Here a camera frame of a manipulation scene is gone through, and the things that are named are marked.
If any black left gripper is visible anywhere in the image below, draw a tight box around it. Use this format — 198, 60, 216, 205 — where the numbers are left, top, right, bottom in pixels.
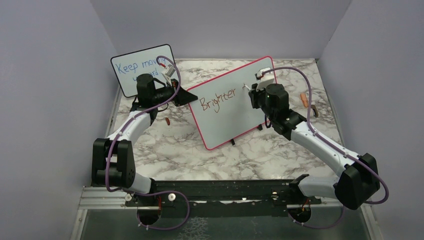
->
152, 78, 198, 107

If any pink framed whiteboard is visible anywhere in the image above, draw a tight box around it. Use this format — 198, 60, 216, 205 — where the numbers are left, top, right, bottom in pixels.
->
187, 56, 274, 150

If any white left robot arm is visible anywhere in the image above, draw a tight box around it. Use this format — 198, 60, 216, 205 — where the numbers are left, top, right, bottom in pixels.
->
91, 73, 198, 206

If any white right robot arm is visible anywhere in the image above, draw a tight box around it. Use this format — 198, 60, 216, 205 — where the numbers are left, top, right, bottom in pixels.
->
248, 83, 381, 210

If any black framed written whiteboard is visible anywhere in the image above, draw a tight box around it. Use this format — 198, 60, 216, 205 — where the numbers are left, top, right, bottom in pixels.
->
110, 44, 175, 98

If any orange marker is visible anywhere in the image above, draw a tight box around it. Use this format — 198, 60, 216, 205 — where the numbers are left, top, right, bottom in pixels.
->
299, 92, 309, 108

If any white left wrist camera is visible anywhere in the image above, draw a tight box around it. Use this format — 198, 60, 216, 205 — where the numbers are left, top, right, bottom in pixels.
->
161, 64, 176, 86

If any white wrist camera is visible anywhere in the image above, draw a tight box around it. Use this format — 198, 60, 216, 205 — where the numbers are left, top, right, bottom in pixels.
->
161, 64, 176, 86
255, 67, 276, 92

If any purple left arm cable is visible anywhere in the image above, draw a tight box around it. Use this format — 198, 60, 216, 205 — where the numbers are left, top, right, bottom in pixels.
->
104, 55, 191, 232

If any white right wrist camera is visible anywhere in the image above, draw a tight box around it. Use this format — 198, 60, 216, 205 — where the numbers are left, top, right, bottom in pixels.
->
255, 67, 276, 92

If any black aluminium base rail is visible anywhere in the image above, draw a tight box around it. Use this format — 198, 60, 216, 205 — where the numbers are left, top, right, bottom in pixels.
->
78, 178, 374, 220

